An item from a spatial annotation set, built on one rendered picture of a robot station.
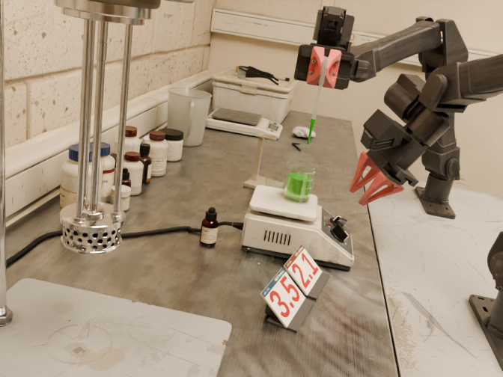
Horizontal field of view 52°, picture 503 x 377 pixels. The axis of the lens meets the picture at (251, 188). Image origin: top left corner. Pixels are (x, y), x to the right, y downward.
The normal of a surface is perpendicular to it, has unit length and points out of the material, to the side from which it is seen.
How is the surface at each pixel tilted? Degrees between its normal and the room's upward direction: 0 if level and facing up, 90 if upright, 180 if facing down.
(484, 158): 90
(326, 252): 90
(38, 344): 0
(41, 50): 90
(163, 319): 0
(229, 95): 93
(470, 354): 0
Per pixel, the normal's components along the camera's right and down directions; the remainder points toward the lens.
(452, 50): 0.43, 0.36
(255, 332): 0.15, -0.93
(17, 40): 0.98, 0.19
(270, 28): -0.15, 0.31
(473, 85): -0.71, 0.08
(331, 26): -0.20, 0.80
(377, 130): -0.68, -0.27
